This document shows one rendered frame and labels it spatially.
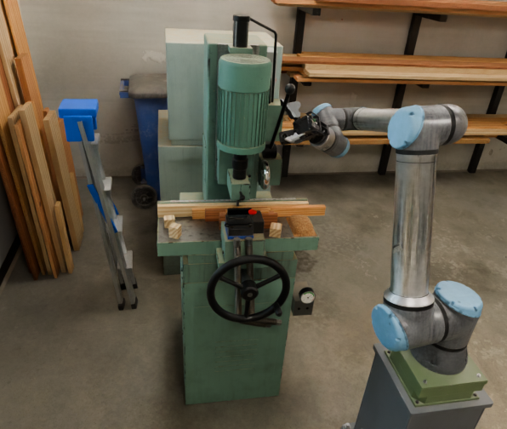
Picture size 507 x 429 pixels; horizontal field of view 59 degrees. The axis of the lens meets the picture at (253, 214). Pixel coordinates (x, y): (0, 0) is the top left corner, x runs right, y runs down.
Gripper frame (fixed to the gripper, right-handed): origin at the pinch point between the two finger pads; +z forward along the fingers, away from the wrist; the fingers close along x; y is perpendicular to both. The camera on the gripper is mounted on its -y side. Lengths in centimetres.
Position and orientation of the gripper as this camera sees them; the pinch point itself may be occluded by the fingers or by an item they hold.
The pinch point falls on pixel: (280, 119)
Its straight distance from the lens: 155.6
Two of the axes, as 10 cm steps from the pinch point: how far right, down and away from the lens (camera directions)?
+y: 7.5, -2.6, -6.1
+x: 0.8, 9.5, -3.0
